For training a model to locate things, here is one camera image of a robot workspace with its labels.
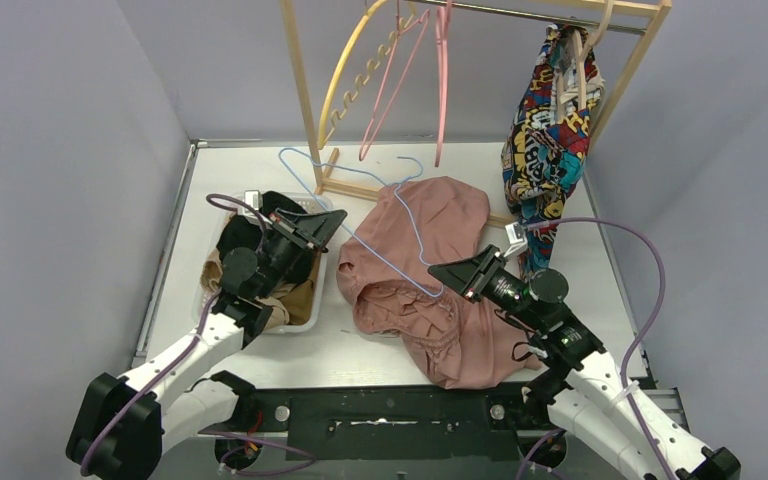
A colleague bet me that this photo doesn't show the colourful comic print shorts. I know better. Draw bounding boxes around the colourful comic print shorts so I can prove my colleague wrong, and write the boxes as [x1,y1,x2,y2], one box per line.
[501,24,605,279]

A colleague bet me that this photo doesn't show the brown shorts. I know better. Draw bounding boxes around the brown shorts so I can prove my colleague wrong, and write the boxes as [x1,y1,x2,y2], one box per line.
[274,278,316,326]

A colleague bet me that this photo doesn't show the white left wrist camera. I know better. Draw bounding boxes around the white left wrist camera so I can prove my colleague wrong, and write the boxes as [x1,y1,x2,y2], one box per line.
[243,190,262,212]

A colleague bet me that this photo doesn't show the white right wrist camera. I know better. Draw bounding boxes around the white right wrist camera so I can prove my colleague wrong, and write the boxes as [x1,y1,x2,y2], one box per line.
[503,222,528,260]

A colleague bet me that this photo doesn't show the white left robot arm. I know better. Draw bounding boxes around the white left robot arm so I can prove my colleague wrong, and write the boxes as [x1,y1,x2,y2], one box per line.
[66,209,347,479]

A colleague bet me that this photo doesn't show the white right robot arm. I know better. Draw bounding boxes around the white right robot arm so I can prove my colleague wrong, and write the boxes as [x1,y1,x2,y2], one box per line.
[428,246,741,479]

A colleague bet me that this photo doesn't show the thin pink wire hanger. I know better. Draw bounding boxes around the thin pink wire hanger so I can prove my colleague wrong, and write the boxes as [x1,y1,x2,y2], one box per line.
[358,9,430,161]

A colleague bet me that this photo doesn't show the yellow wire hanger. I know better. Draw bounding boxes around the yellow wire hanger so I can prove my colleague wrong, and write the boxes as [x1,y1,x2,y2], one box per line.
[316,1,421,149]

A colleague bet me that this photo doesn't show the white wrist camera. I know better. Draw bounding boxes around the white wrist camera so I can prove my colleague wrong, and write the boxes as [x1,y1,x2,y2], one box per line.
[243,190,262,212]
[503,222,528,260]

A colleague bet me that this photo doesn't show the white plastic basket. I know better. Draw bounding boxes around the white plastic basket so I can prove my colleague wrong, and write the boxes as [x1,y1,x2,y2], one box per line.
[191,213,328,335]

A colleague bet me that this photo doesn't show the thick pink plastic hanger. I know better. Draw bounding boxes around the thick pink plastic hanger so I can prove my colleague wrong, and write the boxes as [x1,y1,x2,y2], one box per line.
[434,1,454,167]

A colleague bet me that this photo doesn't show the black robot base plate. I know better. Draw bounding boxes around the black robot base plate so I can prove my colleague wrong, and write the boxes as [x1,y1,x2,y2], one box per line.
[214,384,550,461]

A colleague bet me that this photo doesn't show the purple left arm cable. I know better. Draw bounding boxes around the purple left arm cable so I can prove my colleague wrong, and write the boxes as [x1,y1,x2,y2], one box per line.
[79,193,319,480]

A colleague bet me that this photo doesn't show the wooden hanger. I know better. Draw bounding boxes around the wooden hanger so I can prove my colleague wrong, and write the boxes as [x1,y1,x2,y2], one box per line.
[556,0,615,124]

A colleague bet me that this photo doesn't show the beige shorts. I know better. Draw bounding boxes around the beige shorts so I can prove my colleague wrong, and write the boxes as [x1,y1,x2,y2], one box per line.
[199,258,293,327]

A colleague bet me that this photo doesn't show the pink shorts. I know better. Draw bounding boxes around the pink shorts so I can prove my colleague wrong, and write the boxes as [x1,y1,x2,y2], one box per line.
[336,177,542,389]

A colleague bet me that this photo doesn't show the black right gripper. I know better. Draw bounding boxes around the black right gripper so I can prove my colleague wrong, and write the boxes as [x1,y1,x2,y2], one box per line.
[428,244,546,330]

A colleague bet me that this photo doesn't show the black shorts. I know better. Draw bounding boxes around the black shorts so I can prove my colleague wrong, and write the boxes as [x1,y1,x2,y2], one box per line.
[204,191,319,289]

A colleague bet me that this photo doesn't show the light blue hanger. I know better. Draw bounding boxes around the light blue hanger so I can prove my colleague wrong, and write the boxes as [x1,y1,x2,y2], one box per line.
[277,146,445,299]

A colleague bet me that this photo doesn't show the wooden clothes rack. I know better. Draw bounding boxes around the wooden clothes rack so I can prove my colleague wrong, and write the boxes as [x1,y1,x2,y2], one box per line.
[280,1,673,202]

